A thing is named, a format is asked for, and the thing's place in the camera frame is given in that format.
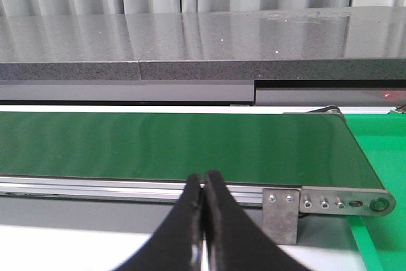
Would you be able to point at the aluminium conveyor side rail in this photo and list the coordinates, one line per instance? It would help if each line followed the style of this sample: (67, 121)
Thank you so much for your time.
(97, 189)

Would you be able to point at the green plastic tray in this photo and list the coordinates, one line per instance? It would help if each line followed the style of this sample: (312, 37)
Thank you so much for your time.
(381, 240)

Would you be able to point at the grey stone counter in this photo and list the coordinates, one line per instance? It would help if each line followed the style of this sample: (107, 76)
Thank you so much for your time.
(320, 56)

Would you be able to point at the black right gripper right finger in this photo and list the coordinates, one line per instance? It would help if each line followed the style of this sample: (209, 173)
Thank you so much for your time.
(234, 241)

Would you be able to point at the metal conveyor end bracket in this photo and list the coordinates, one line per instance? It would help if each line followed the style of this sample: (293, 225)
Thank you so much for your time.
(282, 206)

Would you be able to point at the green conveyor belt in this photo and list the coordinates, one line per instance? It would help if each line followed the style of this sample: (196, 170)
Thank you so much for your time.
(288, 149)

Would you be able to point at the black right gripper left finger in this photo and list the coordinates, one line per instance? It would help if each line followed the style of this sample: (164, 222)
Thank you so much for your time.
(177, 243)

